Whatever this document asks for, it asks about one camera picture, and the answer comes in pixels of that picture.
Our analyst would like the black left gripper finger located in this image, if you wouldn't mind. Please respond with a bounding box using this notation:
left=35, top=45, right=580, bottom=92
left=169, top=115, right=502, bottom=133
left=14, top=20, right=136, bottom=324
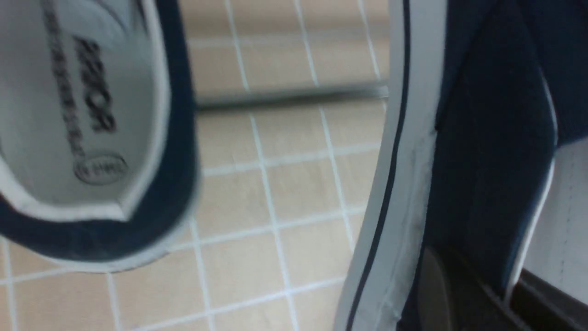
left=478, top=269, right=588, bottom=331

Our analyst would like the navy canvas shoe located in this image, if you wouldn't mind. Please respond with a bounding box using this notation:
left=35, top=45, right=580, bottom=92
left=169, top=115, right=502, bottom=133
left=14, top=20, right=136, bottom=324
left=332, top=0, right=587, bottom=331
left=0, top=0, right=200, bottom=273

